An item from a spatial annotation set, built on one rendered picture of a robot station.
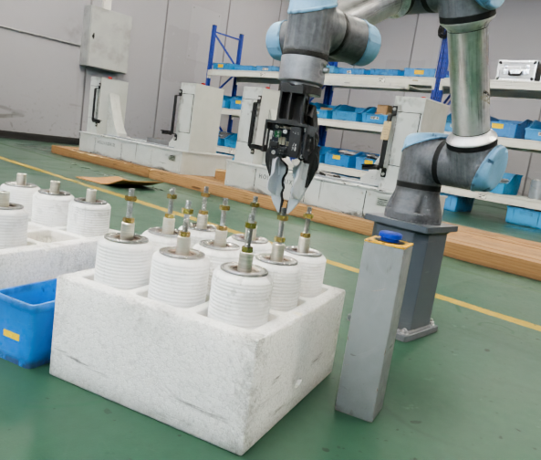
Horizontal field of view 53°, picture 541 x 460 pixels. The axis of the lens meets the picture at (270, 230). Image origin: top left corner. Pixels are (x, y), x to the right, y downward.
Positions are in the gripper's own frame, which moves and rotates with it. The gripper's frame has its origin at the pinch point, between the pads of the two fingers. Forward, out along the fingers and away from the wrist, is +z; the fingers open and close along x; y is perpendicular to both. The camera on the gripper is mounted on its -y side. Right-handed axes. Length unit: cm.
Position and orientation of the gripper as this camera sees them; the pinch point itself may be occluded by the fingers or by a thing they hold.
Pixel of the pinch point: (285, 204)
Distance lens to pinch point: 95.0
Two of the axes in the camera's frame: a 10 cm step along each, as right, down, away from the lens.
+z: -1.5, 9.8, 1.6
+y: -2.9, 1.1, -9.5
